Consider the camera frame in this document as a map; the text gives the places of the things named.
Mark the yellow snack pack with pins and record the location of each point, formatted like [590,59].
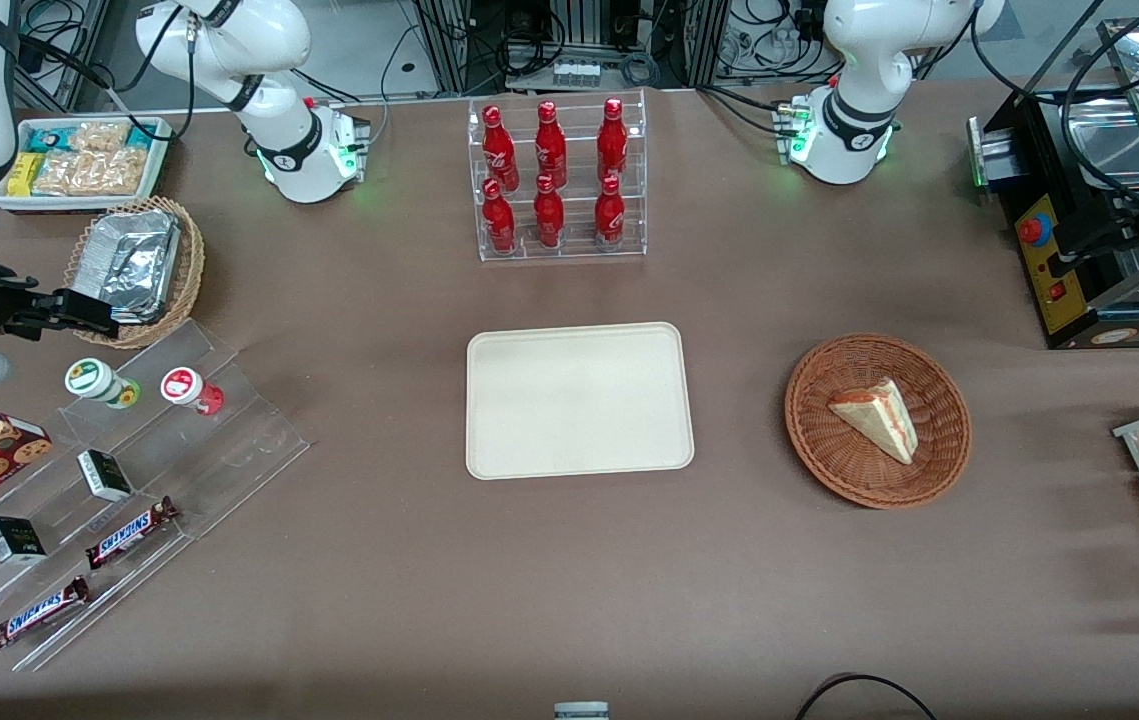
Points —
[25,173]

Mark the tan wicker basket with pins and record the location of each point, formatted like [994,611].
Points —
[191,265]

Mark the red lid yogurt cup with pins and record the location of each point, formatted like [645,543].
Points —
[184,387]

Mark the white power strip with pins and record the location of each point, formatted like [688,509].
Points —
[576,73]

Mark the clear acrylic stepped stand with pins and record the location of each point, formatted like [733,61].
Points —
[229,440]

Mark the grey small object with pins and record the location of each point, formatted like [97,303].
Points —
[581,711]

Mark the clear rice cracker bag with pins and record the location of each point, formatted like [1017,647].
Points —
[94,172]

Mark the white plastic snack bin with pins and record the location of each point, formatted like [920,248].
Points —
[4,200]

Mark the clear acrylic bottle rack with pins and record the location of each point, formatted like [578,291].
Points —
[574,245]

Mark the red cola bottle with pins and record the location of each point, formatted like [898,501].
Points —
[498,150]
[610,216]
[499,222]
[612,142]
[549,218]
[550,148]

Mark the brown snickers bar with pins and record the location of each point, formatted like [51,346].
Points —
[129,533]
[37,612]

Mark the green lid yogurt cup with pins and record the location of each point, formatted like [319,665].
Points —
[94,380]

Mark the beige plastic tray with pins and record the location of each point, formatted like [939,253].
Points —
[579,400]

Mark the silver foil container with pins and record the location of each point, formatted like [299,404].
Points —
[129,265]

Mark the teal snack pack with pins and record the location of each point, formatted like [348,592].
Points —
[45,138]

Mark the black metal machine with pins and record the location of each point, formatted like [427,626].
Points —
[1059,270]

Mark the small black box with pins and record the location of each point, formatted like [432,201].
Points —
[105,475]
[14,540]

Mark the brown round wicker basket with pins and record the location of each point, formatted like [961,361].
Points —
[829,450]

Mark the wrapped triangle sandwich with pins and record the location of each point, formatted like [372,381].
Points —
[879,415]

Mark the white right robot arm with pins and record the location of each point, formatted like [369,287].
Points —
[259,90]

